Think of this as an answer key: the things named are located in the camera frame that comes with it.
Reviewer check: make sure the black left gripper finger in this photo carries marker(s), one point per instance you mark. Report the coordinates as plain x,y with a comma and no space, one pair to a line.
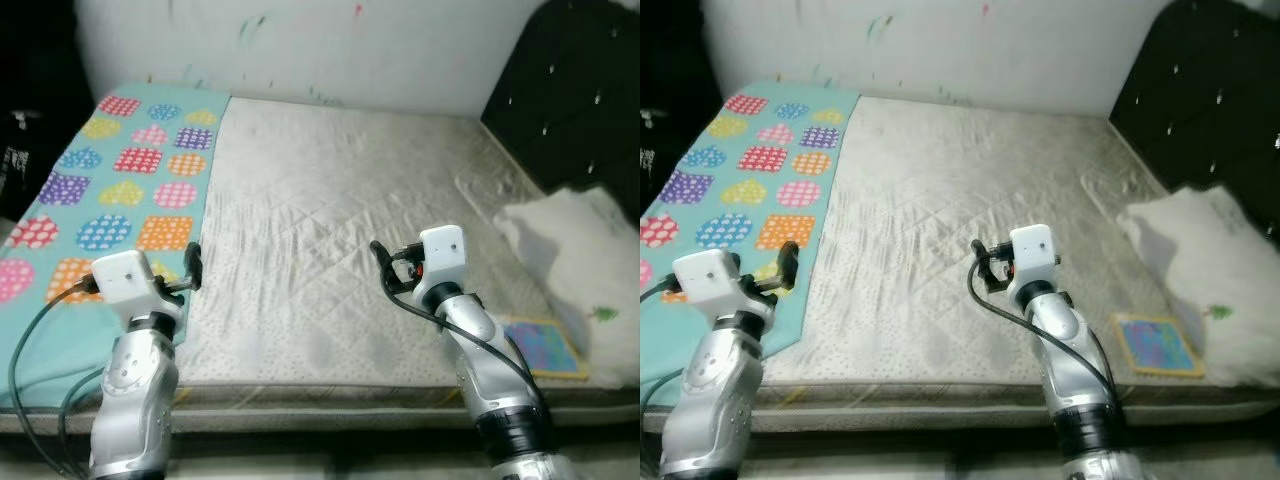
194,266
788,266

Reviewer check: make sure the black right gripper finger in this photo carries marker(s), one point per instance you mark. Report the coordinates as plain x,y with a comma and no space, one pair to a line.
978,251
381,254

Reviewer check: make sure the teal blanket with colourful shapes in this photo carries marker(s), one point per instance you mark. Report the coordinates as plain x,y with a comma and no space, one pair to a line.
120,200
760,200

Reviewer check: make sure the blue yellow children's board book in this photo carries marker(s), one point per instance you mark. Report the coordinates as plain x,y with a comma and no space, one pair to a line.
545,348
1158,345

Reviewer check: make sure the white pillow with tree print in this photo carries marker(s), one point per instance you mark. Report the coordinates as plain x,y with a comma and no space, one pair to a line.
1210,260
590,260

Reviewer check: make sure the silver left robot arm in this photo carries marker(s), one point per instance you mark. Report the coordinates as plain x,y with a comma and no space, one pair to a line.
715,400
135,400

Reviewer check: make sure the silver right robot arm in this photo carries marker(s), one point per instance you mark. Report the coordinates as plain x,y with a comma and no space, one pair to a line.
1075,370
490,380

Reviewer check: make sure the grey quilted mattress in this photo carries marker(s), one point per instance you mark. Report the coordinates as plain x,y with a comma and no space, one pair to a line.
330,230
950,230

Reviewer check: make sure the dark tufted headboard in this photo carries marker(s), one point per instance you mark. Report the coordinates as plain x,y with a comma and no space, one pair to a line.
570,90
1200,90

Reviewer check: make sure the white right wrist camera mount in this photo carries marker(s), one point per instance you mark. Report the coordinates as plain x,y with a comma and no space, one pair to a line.
442,250
1032,248

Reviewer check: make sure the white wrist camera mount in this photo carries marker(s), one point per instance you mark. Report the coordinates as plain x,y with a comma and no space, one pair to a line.
1032,248
442,250
705,280
120,280

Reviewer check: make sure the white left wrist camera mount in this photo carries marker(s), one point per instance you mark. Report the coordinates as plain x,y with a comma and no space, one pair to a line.
705,280
120,280

